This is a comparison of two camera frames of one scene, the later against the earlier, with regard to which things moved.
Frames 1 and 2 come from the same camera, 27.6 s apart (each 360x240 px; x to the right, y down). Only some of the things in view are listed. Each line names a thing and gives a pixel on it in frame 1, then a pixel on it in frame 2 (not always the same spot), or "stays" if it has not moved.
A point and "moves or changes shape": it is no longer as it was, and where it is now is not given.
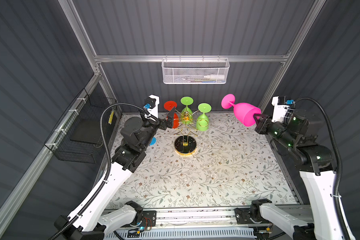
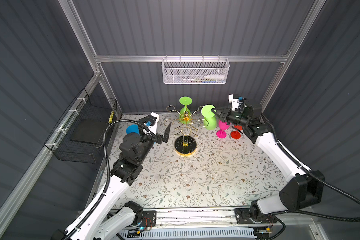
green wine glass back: (186, 113) stays
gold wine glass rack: (186, 146) stays
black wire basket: (78, 134) stays
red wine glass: (169, 105) to (236, 134)
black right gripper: (259, 129) to (226, 112)
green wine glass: (202, 122) moves or changes shape
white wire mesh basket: (195, 71) stays
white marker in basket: (214, 77) stays
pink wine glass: (244, 112) moves or changes shape
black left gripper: (167, 122) to (164, 138)
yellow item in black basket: (111, 117) stays
